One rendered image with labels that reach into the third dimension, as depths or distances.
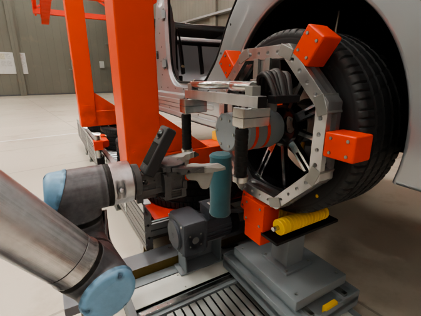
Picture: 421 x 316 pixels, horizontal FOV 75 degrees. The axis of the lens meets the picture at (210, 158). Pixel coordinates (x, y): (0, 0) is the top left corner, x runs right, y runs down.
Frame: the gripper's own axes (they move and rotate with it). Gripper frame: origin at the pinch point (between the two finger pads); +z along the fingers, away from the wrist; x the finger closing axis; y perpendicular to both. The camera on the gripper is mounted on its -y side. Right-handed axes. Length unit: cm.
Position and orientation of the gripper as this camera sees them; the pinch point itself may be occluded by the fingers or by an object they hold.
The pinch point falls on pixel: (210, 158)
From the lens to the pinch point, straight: 69.0
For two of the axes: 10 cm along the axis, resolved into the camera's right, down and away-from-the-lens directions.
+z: 8.6, -1.4, 4.9
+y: 0.0, 9.6, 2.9
